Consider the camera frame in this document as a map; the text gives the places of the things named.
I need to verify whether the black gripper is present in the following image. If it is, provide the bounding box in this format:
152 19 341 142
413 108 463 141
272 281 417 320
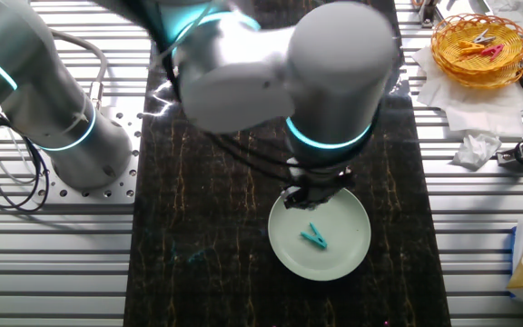
281 170 354 212

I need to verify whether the teal plastic clothespin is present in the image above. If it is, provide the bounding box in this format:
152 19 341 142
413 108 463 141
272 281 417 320
300 222 329 251

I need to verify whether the pale green round plate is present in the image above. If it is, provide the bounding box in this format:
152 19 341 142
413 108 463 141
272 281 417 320
267 186 372 282

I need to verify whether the dark marble pattern mat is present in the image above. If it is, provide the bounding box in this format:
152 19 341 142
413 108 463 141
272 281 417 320
123 0 452 327

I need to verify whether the crumpled white tissue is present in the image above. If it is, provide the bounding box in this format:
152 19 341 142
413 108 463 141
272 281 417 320
451 133 503 172

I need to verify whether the orange plastic clothespin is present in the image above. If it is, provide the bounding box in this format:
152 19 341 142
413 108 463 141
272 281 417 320
457 39 486 56

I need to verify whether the pink plastic clothespin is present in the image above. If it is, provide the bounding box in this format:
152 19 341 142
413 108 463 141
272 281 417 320
479 43 506 63

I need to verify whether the grey plastic clothespin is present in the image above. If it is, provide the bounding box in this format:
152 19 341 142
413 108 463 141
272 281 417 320
472 28 498 45

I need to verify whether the yellow wicker basket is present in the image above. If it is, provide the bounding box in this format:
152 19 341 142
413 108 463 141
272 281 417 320
430 12 523 90

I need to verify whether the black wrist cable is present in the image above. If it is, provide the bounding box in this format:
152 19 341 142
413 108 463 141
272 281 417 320
204 129 301 183

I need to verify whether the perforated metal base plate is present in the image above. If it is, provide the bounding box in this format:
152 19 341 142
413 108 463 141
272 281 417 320
38 108 143 205

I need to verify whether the thick grey robot cable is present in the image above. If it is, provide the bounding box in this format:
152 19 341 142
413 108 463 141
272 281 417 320
50 29 111 110

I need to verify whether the black floor cable loop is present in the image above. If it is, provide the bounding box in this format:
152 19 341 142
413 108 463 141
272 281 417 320
0 115 52 214

